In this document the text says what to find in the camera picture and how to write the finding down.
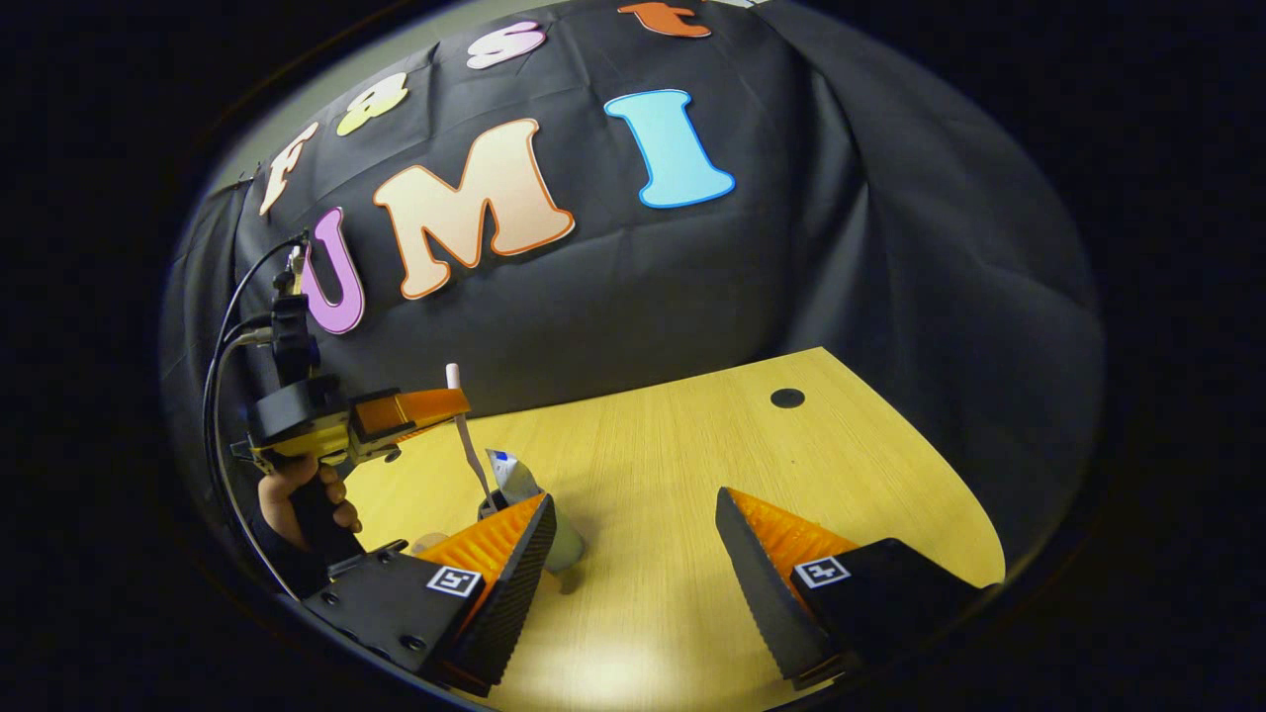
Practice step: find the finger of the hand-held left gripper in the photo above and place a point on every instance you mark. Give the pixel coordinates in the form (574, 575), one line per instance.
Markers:
(415, 407)

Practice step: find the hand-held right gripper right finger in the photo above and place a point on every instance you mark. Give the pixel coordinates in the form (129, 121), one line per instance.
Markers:
(762, 598)

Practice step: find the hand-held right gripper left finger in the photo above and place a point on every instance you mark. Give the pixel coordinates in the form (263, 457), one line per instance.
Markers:
(514, 603)

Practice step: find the white toothbrush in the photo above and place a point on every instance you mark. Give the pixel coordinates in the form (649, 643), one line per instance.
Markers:
(473, 455)

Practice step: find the white toothpaste tube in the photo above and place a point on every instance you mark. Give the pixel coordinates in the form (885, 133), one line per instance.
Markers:
(509, 475)

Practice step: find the wooden desktop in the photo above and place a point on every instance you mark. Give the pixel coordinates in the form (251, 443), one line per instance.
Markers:
(653, 514)

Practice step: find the black backdrop cloth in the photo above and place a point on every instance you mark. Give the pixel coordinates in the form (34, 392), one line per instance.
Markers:
(692, 287)

